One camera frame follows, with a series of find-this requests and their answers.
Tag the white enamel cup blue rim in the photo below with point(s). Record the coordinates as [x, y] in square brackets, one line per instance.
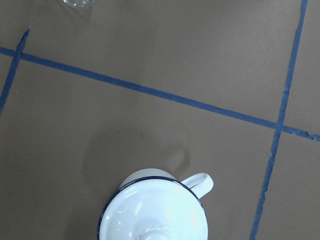
[200, 182]

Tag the clear plastic funnel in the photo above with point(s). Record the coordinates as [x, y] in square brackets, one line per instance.
[79, 4]

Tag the white cup lid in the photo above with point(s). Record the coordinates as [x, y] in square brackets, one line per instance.
[152, 212]

